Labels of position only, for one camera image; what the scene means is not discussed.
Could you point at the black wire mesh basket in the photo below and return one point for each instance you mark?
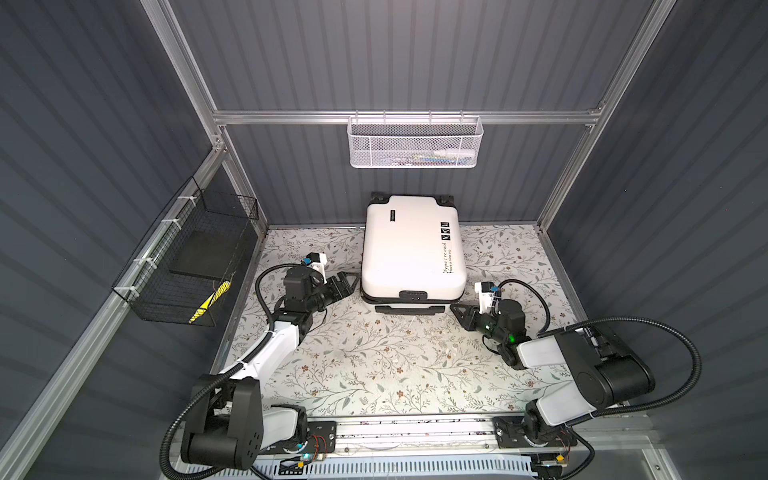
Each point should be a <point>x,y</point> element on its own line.
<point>207,237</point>

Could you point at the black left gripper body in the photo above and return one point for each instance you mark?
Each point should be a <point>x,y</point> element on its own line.
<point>327,294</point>

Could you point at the white wire mesh basket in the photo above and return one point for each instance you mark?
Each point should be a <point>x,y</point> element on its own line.
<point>414,141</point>

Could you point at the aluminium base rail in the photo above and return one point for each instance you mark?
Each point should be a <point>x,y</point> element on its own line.
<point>414,434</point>

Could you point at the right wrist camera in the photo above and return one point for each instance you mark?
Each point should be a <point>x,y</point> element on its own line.
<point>491,301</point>

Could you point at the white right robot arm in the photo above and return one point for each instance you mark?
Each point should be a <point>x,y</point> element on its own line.
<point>606,373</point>

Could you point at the white black suitcase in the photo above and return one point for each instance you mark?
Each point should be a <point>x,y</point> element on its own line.
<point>413,260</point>

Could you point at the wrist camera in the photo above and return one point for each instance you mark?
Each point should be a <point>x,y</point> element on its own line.
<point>303,282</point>
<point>491,301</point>

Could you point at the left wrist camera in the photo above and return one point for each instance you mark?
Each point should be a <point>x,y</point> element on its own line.
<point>303,282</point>

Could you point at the yellow black striped tape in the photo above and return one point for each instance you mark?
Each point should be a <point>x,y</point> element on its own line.
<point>210,301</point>

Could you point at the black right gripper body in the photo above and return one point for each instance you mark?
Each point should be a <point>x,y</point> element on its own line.
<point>487,325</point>

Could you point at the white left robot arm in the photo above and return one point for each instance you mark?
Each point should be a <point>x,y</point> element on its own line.
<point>225,424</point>

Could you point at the white perforated cable duct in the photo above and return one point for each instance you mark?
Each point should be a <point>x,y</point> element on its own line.
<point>463,466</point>

